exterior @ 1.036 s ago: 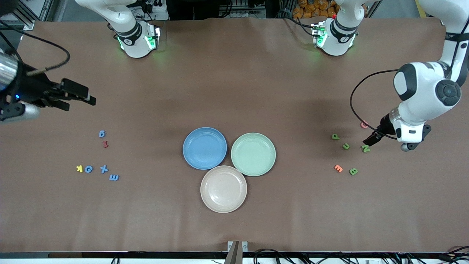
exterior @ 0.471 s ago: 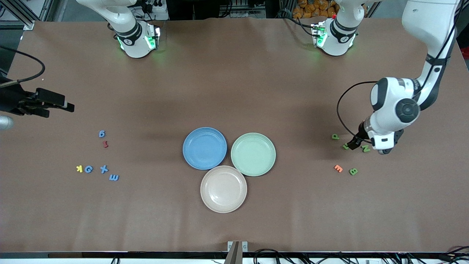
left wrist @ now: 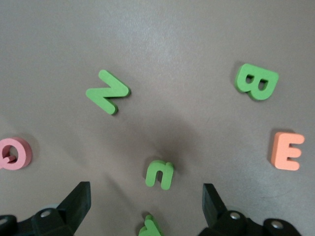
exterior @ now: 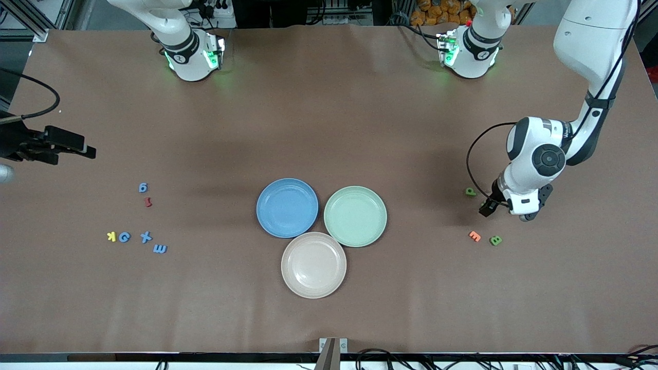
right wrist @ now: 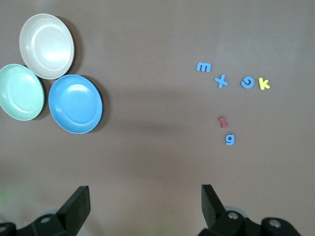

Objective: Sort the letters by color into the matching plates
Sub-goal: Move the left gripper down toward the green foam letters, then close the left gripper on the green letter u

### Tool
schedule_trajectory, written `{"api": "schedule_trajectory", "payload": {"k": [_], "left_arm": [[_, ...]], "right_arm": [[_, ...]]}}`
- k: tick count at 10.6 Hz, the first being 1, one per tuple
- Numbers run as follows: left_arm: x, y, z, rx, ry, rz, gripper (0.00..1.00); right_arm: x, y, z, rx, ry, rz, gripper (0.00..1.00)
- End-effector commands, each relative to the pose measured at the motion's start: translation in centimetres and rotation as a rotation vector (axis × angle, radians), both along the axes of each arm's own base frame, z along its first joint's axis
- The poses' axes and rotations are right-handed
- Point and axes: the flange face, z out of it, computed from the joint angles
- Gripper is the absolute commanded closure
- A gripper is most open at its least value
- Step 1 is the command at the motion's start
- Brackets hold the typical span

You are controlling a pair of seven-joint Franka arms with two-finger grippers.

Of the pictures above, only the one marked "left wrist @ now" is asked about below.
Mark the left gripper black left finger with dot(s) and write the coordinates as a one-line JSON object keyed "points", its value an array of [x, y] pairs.
{"points": [[73, 209]]}

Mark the green foam letter N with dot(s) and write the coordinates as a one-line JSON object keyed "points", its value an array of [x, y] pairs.
{"points": [[108, 91]]}

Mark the green foam letter U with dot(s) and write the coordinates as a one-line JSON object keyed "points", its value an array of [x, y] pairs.
{"points": [[150, 174]]}

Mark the green foam letter P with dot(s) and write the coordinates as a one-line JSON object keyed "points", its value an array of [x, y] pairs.
{"points": [[148, 228]]}

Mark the pink foam letter Q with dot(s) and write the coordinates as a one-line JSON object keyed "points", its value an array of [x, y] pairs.
{"points": [[23, 153]]}

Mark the brown paper table cover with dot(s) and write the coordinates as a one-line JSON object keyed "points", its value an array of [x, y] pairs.
{"points": [[172, 37]]}

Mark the green foam letter B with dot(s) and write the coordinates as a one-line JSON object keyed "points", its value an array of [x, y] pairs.
{"points": [[256, 94]]}

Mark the orange foam letter E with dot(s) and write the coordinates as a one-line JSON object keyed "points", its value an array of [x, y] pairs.
{"points": [[279, 150]]}

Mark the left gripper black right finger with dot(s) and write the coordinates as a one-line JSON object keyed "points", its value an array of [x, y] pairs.
{"points": [[214, 209]]}

